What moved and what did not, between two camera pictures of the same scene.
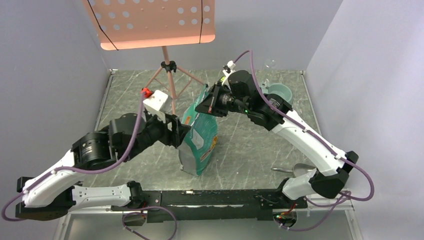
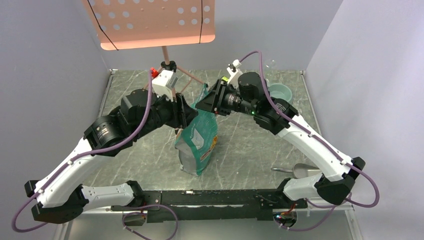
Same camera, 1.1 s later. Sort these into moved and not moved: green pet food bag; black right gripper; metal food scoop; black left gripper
Moved: black left gripper
Not moved: metal food scoop; black right gripper; green pet food bag
